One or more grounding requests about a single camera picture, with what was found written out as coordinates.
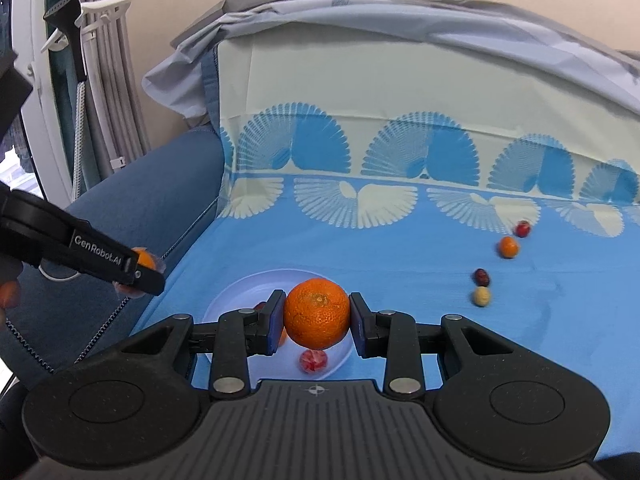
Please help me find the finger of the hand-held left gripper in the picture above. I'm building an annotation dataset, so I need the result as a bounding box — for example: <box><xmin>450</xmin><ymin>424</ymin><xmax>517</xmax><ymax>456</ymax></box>
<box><xmin>37</xmin><ymin>217</ymin><xmax>167</xmax><ymax>297</ymax></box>

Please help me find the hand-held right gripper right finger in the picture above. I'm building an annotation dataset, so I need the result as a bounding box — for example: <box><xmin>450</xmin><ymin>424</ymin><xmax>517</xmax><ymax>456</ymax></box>
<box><xmin>348</xmin><ymin>291</ymin><xmax>507</xmax><ymax>402</ymax></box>

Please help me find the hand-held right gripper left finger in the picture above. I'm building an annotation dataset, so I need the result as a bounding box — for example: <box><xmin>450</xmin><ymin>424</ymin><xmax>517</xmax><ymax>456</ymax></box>
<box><xmin>120</xmin><ymin>289</ymin><xmax>288</xmax><ymax>402</ymax></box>

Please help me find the plastic orange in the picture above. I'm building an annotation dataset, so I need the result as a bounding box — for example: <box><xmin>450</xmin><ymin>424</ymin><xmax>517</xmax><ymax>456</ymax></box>
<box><xmin>114</xmin><ymin>246</ymin><xmax>163</xmax><ymax>297</ymax></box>

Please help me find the light blue plate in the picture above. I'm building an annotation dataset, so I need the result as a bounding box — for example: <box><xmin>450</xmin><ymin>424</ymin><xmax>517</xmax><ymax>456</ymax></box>
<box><xmin>201</xmin><ymin>269</ymin><xmax>353</xmax><ymax>381</ymax></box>

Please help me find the person's left hand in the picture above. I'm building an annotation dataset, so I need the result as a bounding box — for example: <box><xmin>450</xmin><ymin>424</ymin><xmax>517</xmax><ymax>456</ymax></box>
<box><xmin>0</xmin><ymin>280</ymin><xmax>22</xmax><ymax>311</ymax></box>

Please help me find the blue fan printed blanket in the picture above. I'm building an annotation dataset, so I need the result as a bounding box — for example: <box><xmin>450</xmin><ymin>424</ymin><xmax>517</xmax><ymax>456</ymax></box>
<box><xmin>130</xmin><ymin>35</ymin><xmax>640</xmax><ymax>461</ymax></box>

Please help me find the blue sofa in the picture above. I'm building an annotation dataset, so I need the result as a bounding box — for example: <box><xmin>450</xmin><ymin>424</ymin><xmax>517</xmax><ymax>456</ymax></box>
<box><xmin>0</xmin><ymin>127</ymin><xmax>226</xmax><ymax>391</ymax></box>

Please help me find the grey curtain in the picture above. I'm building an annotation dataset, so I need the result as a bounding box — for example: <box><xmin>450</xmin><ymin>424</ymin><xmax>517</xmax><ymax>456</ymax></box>
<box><xmin>75</xmin><ymin>0</ymin><xmax>151</xmax><ymax>181</ymax></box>

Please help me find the black garment steamer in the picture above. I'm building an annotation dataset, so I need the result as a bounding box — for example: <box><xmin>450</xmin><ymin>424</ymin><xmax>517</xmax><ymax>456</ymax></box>
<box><xmin>43</xmin><ymin>0</ymin><xmax>91</xmax><ymax>201</ymax></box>

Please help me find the white plastic hanger hook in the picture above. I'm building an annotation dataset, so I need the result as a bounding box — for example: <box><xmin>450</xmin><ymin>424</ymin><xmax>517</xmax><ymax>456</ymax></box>
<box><xmin>40</xmin><ymin>0</ymin><xmax>144</xmax><ymax>53</ymax></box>

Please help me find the grey bed sheet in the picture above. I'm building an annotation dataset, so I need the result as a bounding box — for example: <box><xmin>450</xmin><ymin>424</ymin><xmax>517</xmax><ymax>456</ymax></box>
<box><xmin>142</xmin><ymin>0</ymin><xmax>640</xmax><ymax>121</ymax></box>

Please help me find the white charging cable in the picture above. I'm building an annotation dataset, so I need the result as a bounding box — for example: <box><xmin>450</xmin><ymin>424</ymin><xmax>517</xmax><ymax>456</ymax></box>
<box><xmin>39</xmin><ymin>264</ymin><xmax>81</xmax><ymax>282</ymax></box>

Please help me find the white window frame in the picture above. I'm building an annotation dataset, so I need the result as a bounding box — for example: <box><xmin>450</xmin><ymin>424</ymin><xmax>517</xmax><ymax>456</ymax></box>
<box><xmin>12</xmin><ymin>0</ymin><xmax>76</xmax><ymax>201</ymax></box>

